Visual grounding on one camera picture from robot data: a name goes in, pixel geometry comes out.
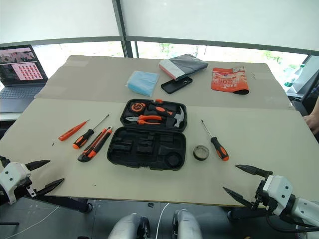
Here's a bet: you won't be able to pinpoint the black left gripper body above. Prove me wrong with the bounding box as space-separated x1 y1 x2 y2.
14 165 38 200

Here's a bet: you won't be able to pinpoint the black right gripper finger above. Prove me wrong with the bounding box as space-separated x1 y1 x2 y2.
222 186 255 209
235 164 274 179

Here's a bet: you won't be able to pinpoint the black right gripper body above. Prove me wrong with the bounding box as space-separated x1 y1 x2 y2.
251 171 278 216

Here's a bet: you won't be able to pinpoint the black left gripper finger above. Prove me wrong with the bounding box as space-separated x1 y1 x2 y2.
26 160 51 171
34 178 65 197

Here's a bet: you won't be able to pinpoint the black orange cross screwdriver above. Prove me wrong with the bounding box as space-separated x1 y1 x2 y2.
200 119 230 162

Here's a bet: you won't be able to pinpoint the black tool case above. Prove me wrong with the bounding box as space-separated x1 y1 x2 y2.
106 98 187 173

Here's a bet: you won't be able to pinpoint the black table foot with caster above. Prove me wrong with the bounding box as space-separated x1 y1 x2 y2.
226 208 268 222
31 195 93 214

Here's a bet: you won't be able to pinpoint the orange tester screwdriver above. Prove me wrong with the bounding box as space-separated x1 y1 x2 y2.
58 119 90 142

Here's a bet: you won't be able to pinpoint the black electrical tape roll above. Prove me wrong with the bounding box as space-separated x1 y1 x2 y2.
192 145 210 162

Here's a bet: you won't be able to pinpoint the silver rounded robot leg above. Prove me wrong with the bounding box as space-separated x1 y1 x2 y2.
171 209 203 239
108 213 151 239

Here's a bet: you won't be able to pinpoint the black orange utility knife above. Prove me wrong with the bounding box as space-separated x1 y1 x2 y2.
77 126 113 163

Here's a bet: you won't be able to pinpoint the dark open laptop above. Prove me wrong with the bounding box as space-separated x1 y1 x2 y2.
0 44 49 114

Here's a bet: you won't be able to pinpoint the black mesh chair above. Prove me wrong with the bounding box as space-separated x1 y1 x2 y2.
286 74 319 117

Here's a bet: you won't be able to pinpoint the black orange claw hammer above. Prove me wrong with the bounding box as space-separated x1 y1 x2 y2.
146 99 185 129

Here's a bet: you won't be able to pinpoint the orange printed pouch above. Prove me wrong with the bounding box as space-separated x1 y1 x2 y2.
211 66 251 97

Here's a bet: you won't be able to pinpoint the green capped plastic bottle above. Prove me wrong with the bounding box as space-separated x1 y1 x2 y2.
284 64 306 88

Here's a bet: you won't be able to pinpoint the orange black tape measure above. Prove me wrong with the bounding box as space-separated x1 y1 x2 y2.
130 101 148 113

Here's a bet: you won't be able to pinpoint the black phone case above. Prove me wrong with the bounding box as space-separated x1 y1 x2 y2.
160 75 193 95

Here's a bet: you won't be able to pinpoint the blue face mask pack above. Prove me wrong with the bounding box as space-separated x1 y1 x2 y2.
124 70 160 97

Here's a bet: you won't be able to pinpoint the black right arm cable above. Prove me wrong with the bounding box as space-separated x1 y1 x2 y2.
265 213 319 234

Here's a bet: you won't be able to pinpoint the white floor cable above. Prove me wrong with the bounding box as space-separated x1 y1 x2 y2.
156 202 170 239

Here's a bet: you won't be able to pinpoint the orange handled pliers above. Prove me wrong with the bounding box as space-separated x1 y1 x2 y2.
125 114 163 125

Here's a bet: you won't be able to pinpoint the dark window frame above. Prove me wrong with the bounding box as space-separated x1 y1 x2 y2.
0 0 319 61

